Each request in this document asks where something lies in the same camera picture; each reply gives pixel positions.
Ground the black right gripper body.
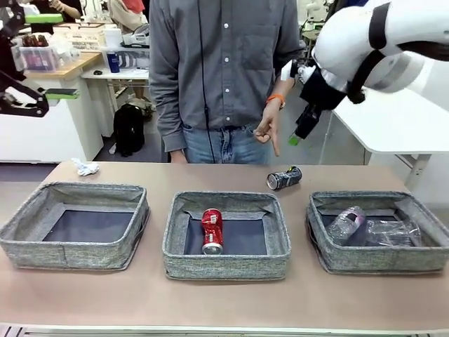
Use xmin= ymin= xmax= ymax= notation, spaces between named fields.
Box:
xmin=295 ymin=66 xmax=347 ymax=124

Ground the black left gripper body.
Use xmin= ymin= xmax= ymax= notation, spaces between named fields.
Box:
xmin=0 ymin=34 xmax=18 ymax=72

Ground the crushed black drink can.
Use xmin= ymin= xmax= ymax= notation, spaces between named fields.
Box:
xmin=266 ymin=166 xmax=303 ymax=192

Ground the white paper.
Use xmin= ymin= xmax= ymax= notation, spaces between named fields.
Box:
xmin=71 ymin=157 xmax=100 ymax=177

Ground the crushed pink-label plastic bottle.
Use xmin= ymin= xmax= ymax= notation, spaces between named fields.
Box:
xmin=328 ymin=206 xmax=368 ymax=246

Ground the crushed red soda can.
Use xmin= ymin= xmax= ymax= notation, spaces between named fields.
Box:
xmin=200 ymin=207 xmax=225 ymax=256

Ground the person's sleeved right forearm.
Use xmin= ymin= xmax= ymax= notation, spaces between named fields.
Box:
xmin=149 ymin=62 xmax=186 ymax=152

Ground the person's bare left forearm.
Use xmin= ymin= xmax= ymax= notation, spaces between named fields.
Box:
xmin=272 ymin=75 xmax=299 ymax=103

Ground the person's left hand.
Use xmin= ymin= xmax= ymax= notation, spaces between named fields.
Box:
xmin=253 ymin=103 xmax=281 ymax=157

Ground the background person in dark clothes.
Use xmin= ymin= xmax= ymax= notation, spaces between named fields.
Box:
xmin=48 ymin=0 xmax=83 ymax=20

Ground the clear box with brown bottles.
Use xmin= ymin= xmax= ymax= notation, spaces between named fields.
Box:
xmin=10 ymin=33 xmax=67 ymax=73

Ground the orange wristwatch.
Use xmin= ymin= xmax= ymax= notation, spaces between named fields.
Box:
xmin=265 ymin=93 xmax=286 ymax=110

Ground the wooden table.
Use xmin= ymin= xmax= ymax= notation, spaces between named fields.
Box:
xmin=20 ymin=51 xmax=103 ymax=80

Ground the white plastic jug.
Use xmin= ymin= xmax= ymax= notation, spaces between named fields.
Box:
xmin=104 ymin=27 xmax=123 ymax=50

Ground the background person in beige coat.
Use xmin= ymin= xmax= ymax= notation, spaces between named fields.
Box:
xmin=108 ymin=0 xmax=151 ymax=32

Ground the blue bottle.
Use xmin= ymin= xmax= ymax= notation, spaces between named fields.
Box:
xmin=106 ymin=50 xmax=122 ymax=74

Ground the person in grey shirt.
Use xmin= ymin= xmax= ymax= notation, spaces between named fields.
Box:
xmin=149 ymin=0 xmax=303 ymax=165

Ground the white background desk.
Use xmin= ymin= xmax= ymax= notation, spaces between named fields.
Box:
xmin=81 ymin=68 xmax=152 ymax=105

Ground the striped clear storage container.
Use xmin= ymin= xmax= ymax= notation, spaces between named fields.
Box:
xmin=117 ymin=48 xmax=151 ymax=70

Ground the black backpack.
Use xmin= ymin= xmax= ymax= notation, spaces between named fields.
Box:
xmin=113 ymin=103 xmax=146 ymax=158

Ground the grey fabric basket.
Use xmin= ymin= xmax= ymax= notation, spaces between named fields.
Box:
xmin=304 ymin=190 xmax=449 ymax=275
xmin=0 ymin=181 xmax=151 ymax=271
xmin=161 ymin=190 xmax=292 ymax=281

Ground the aluminium table frame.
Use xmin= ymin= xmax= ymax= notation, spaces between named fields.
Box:
xmin=0 ymin=324 xmax=449 ymax=337

